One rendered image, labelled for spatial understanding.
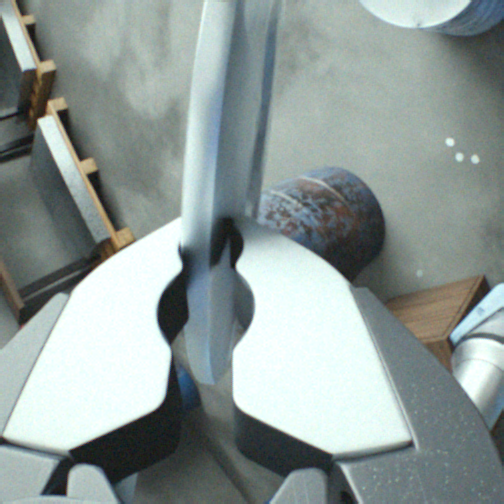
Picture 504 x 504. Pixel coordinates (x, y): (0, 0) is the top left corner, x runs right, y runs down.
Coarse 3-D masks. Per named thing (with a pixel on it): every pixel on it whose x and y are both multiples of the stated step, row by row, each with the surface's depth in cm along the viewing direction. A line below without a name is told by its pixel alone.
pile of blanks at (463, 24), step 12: (480, 0) 59; (492, 0) 62; (468, 12) 60; (480, 12) 63; (492, 12) 68; (420, 24) 65; (444, 24) 63; (456, 24) 65; (468, 24) 68; (480, 24) 71; (492, 24) 76
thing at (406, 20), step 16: (368, 0) 68; (384, 0) 66; (400, 0) 64; (416, 0) 62; (432, 0) 60; (448, 0) 58; (464, 0) 56; (384, 16) 68; (400, 16) 66; (432, 16) 62; (448, 16) 60
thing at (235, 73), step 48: (240, 0) 8; (240, 48) 9; (192, 96) 8; (240, 96) 11; (192, 144) 9; (240, 144) 13; (192, 192) 9; (240, 192) 15; (192, 240) 10; (192, 288) 11; (192, 336) 12
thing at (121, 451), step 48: (144, 240) 10; (96, 288) 9; (144, 288) 9; (96, 336) 7; (144, 336) 7; (48, 384) 6; (96, 384) 6; (144, 384) 6; (48, 432) 5; (96, 432) 6; (144, 432) 6
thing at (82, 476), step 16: (80, 464) 5; (80, 480) 5; (96, 480) 5; (288, 480) 5; (304, 480) 5; (320, 480) 5; (32, 496) 4; (48, 496) 4; (64, 496) 4; (80, 496) 5; (96, 496) 5; (112, 496) 5; (288, 496) 5; (304, 496) 5; (320, 496) 5
